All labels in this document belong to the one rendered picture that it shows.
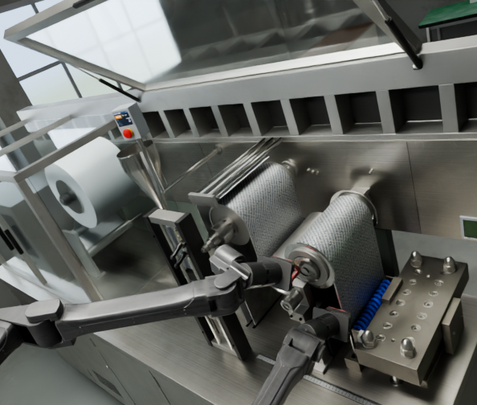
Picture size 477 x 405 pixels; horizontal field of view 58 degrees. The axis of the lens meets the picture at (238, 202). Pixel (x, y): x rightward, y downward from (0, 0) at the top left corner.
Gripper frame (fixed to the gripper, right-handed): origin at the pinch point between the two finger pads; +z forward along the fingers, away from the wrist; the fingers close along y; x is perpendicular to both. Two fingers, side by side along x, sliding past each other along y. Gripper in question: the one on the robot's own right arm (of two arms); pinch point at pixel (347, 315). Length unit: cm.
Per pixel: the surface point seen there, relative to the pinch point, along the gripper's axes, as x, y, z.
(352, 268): 12.6, 0.2, 1.0
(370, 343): -4.6, 7.9, -2.1
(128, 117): 52, -59, -30
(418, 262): 11.7, 8.1, 26.6
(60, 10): 76, -56, -51
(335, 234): 22.3, -2.0, -5.3
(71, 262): -1, -102, -27
